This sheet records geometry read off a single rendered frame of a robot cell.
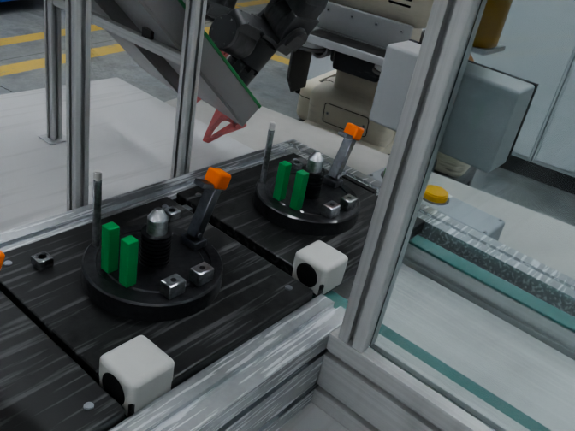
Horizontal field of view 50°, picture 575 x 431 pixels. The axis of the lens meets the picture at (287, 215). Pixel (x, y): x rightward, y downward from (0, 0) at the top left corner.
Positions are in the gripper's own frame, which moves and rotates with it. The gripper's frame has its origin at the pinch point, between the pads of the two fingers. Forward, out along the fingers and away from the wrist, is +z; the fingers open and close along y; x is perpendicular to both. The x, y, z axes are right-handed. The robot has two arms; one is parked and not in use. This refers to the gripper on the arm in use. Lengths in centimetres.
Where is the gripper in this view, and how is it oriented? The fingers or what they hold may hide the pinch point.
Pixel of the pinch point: (197, 121)
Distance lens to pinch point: 115.4
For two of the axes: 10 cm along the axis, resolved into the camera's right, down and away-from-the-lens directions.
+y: 4.8, 7.1, -5.1
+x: 5.9, 1.7, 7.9
